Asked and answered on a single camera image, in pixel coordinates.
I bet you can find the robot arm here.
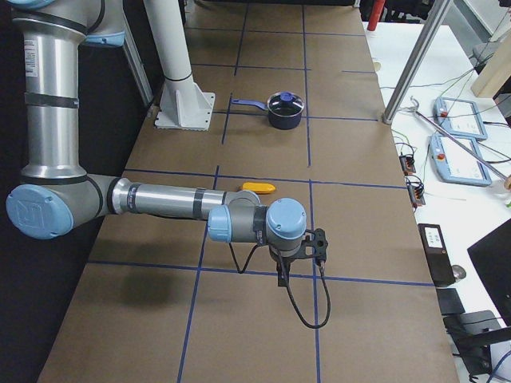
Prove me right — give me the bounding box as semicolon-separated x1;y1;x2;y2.
1;3;143;297

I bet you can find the dark blue saucepan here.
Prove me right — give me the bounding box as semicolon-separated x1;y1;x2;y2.
232;99;303;130

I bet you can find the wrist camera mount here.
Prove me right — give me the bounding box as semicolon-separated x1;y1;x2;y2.
293;228;328;267

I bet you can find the teach pendant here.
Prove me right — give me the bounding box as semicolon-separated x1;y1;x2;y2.
430;132;492;187
433;97;488;141

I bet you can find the black monitor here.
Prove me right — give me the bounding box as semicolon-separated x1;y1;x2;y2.
468;225;510;326

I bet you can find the lower teach pendant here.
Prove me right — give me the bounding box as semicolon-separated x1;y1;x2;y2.
430;132;492;187

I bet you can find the aluminium frame post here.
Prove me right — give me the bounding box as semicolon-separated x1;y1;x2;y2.
382;0;454;124

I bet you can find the yellow corn cob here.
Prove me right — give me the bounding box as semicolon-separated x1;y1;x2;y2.
240;182;276;195

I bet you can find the orange connector board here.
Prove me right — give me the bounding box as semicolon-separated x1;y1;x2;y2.
406;181;426;208
399;154;416;176

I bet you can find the black monitor stand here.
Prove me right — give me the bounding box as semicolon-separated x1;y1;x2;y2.
443;310;510;375

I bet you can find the upper teach pendant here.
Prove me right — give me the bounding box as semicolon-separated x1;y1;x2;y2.
433;97;488;141

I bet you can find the lower orange connector board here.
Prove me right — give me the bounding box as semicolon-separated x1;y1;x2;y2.
406;181;426;208

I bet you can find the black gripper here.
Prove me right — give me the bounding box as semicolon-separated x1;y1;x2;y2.
269;247;293;286

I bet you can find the red cylinder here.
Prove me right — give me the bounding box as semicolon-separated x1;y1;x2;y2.
367;0;386;31

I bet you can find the black box white label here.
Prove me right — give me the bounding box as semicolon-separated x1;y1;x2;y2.
418;223;455;287

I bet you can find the glass pot lid blue knob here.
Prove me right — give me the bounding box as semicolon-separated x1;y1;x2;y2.
267;92;305;116

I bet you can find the wooden board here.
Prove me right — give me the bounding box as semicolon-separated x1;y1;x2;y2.
471;32;510;98

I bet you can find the white pedestal column base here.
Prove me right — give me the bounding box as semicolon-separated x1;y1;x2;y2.
144;0;216;131

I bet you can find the upper orange connector board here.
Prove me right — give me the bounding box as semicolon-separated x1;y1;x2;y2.
399;154;416;176

